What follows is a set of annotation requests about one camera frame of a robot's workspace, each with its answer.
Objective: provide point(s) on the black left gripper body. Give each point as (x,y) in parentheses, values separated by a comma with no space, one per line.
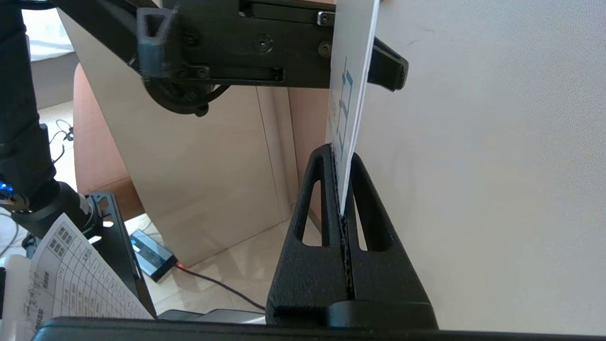
(227,47)

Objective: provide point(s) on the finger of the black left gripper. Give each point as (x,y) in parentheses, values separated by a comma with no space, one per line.
(390,66)

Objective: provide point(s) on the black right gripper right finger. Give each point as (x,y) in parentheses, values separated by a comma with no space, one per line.
(388,279)

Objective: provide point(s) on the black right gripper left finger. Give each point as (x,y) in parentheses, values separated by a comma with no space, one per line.
(307,279)

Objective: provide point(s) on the blue do-not-disturb door hanger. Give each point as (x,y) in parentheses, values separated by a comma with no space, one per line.
(355,28)

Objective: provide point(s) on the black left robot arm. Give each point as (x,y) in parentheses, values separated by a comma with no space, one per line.
(104,19)

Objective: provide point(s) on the white door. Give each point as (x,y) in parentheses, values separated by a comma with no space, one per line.
(497,166)

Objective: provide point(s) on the black box with screen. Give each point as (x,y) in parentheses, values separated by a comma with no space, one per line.
(151,255)

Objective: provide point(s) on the brown rounded chair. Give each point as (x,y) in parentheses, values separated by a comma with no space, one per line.
(94,156)

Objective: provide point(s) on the printed paper sheet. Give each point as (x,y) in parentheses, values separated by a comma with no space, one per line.
(80,274)

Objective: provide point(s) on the black perforated metal bracket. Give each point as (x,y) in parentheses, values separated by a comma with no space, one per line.
(118,237)

